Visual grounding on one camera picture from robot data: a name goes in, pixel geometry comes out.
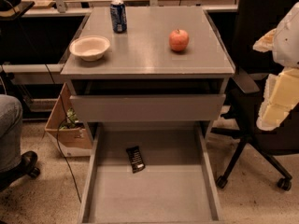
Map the black shoe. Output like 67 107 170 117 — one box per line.
0 151 40 191

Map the open grey middle drawer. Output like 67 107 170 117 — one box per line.
78 125 224 224

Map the black office chair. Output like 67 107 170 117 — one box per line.
208 0 299 191

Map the white paper bowl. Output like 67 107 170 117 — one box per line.
69 35 110 62

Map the red apple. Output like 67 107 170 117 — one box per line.
169 29 189 52

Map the blue soda can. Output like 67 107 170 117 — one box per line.
110 0 127 33

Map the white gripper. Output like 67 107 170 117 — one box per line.
253 3 299 131

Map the cardboard box with items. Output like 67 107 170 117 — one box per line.
45 83 92 157

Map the black cable on floor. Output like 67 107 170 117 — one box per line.
43 63 82 203

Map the grey drawer cabinet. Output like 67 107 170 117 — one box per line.
60 6 236 147

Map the grey top drawer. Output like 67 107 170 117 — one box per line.
70 79 225 122

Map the person leg in jeans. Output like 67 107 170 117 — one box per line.
0 94 22 173

